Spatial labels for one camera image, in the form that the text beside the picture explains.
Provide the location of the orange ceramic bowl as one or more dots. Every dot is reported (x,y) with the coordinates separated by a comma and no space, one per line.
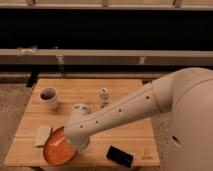
(57,150)

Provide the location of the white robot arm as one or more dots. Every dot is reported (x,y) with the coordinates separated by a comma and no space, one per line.
(187,94)

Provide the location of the small white bottle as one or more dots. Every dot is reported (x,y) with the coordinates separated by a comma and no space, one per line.
(104,97)

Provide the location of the white paper cup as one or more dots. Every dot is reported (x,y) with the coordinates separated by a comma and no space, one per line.
(49,97)

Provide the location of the wooden table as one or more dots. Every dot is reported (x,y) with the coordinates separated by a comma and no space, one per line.
(136,138)

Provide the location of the black rectangular phone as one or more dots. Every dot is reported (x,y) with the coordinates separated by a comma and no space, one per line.
(120,157)

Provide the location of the beige sponge block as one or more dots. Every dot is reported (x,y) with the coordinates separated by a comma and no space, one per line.
(42,135)

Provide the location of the long wooden bench rail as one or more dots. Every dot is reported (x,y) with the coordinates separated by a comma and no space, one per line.
(106,57)

